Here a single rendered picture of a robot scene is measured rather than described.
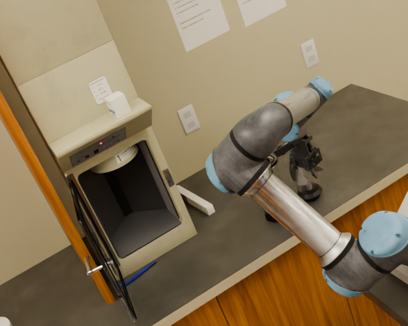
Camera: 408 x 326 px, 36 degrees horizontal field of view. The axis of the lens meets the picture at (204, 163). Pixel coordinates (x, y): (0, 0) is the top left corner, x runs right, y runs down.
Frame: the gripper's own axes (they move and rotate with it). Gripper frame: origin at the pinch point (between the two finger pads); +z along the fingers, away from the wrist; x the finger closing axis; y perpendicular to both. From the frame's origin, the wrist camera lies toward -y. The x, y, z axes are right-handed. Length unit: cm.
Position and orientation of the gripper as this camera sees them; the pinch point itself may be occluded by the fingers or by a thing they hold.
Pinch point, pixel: (306, 182)
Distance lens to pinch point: 220.8
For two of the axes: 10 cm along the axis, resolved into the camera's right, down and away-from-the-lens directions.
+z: 3.3, 8.2, 4.6
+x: 7.0, -5.4, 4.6
